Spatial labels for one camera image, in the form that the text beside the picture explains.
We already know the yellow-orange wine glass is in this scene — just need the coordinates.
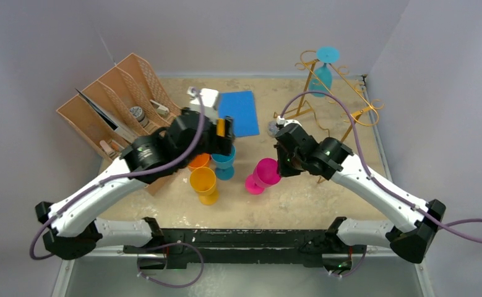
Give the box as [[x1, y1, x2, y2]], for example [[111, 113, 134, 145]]
[[216, 118, 226, 137]]

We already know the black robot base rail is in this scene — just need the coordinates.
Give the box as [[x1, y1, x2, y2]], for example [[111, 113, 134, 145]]
[[123, 217, 366, 272]]

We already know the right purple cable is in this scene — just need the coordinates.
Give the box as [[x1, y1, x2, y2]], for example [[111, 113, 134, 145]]
[[279, 90, 482, 280]]

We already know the dark folder in organizer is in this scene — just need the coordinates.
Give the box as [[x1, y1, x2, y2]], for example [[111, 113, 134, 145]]
[[75, 89, 137, 143]]

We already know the teal wine glass front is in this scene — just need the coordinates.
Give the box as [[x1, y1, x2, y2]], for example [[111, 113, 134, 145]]
[[211, 146, 236, 181]]

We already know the purple cable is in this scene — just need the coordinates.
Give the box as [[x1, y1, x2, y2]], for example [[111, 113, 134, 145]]
[[29, 88, 207, 288], [279, 90, 482, 280]]

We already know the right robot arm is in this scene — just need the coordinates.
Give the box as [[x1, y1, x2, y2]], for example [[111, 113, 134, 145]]
[[274, 120, 446, 264]]

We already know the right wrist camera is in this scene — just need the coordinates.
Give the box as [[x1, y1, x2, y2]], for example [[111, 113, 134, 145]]
[[275, 115, 302, 130]]

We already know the gold wire glass rack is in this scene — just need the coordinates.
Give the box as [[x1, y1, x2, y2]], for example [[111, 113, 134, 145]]
[[273, 49, 385, 184]]

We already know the white stapler in organizer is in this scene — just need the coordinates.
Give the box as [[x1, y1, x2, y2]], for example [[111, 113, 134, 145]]
[[150, 100, 170, 117]]

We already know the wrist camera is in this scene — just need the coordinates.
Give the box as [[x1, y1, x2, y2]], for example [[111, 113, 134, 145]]
[[275, 115, 302, 130], [187, 87, 221, 123]]

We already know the small clear glitter ball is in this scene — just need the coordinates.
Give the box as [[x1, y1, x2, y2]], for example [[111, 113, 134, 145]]
[[267, 121, 279, 138]]

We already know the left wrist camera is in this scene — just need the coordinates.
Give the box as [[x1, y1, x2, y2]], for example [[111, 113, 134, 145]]
[[187, 87, 221, 123]]

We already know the magenta wine glass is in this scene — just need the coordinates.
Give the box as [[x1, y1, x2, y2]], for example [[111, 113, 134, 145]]
[[244, 158, 281, 195]]

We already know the pink desk file organizer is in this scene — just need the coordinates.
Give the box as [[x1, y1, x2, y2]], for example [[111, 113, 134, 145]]
[[56, 53, 204, 197]]

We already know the yellow wine glass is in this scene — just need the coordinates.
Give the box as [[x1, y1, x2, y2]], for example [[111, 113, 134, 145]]
[[189, 167, 219, 205]]

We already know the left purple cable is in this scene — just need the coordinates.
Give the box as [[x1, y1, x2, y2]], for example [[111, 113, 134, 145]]
[[29, 88, 207, 288]]

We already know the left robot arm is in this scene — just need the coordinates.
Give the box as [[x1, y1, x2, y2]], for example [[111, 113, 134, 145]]
[[35, 108, 235, 260]]

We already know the orange wine glass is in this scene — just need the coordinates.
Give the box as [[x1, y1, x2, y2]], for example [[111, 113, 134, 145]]
[[187, 153, 211, 171]]

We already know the teal wine glass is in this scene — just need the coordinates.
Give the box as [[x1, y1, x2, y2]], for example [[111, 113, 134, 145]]
[[211, 146, 236, 181], [308, 46, 340, 93]]

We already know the blue rectangular card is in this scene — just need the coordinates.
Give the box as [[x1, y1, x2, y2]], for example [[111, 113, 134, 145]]
[[219, 90, 260, 137]]

